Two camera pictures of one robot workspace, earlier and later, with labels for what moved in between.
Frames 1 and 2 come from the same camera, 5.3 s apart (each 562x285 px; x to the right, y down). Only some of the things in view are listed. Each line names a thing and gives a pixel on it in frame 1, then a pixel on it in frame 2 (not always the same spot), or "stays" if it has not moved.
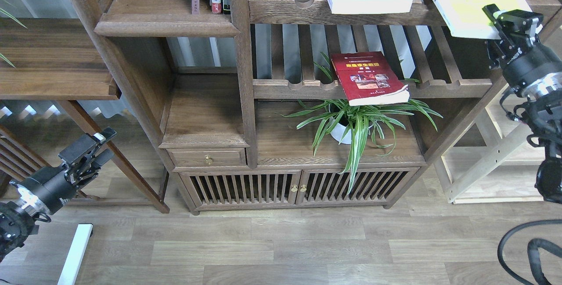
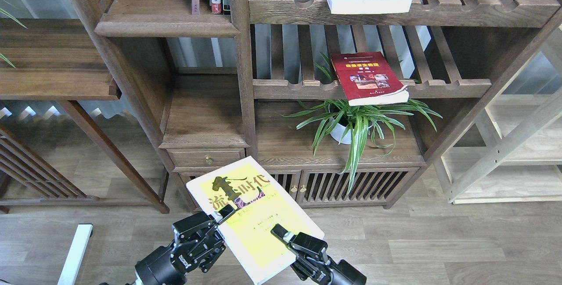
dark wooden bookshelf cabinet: x=301 y=90 stays
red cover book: x=366 y=78 stays
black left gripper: x=50 y=189 to x=197 y=242
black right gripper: x=530 y=61 to x=312 y=262
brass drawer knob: x=208 y=160 stays
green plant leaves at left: x=2 y=10 stays
